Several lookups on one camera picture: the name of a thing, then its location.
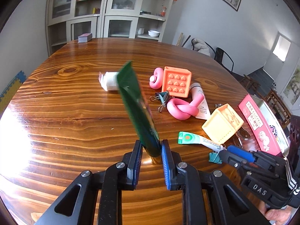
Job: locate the pink round silicone toy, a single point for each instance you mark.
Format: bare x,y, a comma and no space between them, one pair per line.
156,80

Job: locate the person's right hand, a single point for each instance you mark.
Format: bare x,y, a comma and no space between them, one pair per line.
279,216

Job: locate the pink knotted foam tube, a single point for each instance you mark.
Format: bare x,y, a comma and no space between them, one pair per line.
182,110

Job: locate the blue yellow foam mat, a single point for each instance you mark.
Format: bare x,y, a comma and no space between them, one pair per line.
10,90

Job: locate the green white toothpaste tube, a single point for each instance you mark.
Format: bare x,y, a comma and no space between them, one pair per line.
186,138

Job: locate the white ceramic bowl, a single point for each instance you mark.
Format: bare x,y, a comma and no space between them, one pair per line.
154,34

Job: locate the silver nail clipper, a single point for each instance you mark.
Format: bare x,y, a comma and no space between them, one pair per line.
242,134

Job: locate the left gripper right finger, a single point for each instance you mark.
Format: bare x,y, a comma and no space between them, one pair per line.
169,160

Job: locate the yellow orange square box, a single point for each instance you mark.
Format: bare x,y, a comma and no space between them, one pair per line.
223,123

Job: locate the dark green tube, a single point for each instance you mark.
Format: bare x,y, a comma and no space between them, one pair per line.
138,110

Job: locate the white skin cream tube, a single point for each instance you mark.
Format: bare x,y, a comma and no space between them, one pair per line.
201,103

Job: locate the pink biscuit tin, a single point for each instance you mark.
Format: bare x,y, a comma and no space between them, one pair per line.
264,125

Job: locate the card deck box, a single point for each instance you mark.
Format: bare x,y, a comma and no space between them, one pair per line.
84,38

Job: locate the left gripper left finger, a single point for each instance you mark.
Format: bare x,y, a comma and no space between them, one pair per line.
134,165

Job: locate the teal binder clip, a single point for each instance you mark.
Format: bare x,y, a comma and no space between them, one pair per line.
214,158

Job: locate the wooden stool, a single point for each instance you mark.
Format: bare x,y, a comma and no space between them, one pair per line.
250,84

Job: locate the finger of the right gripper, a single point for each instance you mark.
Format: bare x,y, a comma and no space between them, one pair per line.
236,156

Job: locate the orange heart silicone mould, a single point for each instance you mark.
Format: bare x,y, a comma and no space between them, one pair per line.
176,81

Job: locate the beige jacket on chair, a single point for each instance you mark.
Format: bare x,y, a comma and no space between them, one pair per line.
200,46

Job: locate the grey glass door cabinet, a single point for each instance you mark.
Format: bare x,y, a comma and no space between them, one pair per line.
68,19

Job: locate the white gauze roll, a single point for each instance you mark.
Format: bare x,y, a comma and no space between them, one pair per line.
108,81

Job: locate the dark green binder clip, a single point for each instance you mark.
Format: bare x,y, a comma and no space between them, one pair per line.
163,97

